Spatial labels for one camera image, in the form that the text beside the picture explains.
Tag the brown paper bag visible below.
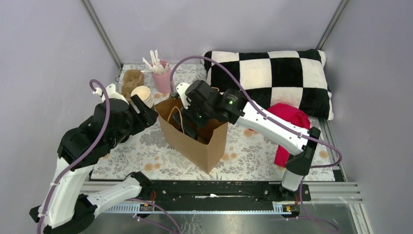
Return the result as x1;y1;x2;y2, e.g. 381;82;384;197
154;98;228;174

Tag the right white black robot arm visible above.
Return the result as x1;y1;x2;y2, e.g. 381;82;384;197
176;80;320;201

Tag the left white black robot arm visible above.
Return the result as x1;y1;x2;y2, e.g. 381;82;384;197
29;96;158;234

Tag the stack of paper cups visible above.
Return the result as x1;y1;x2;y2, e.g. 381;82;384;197
131;86;154;108

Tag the brown cardboard cup carrier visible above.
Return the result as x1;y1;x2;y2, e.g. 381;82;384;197
121;69;144;100

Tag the pink straw holder cup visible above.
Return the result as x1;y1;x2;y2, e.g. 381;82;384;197
152;59;171;94

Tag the white straws bundle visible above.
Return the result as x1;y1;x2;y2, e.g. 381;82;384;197
142;50;170;75

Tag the red cloth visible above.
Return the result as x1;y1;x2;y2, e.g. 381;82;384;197
267;103;312;167

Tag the black white checkered pillow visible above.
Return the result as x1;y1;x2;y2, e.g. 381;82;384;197
201;49;334;120

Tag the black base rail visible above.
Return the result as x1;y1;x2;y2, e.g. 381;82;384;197
137;180;299;213

